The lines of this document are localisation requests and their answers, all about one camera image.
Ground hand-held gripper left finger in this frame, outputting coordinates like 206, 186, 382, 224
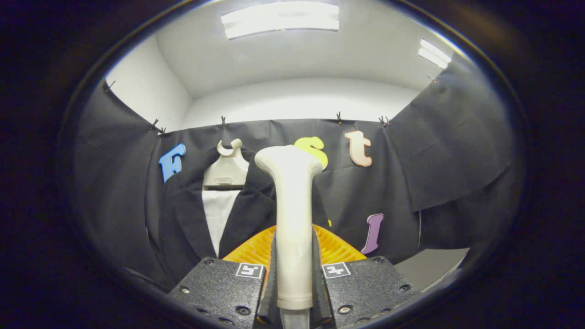
167, 225, 278, 329

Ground black suit jacket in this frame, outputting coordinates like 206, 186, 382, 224
145, 146, 332, 291

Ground small ceiling light panel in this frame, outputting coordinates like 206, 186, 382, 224
418, 39, 453, 69

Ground white garment steamer with hose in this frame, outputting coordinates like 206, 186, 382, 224
254, 144, 324, 329

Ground white shirt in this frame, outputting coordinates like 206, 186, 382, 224
202, 190, 241, 257

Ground grey cabinet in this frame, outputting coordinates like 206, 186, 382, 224
394, 247, 470, 293

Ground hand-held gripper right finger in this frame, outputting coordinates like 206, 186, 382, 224
312, 224, 421, 329

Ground black backdrop cloth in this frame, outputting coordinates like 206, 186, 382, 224
73, 53, 524, 293

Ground large ceiling light panel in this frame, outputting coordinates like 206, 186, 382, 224
221, 1, 340, 40

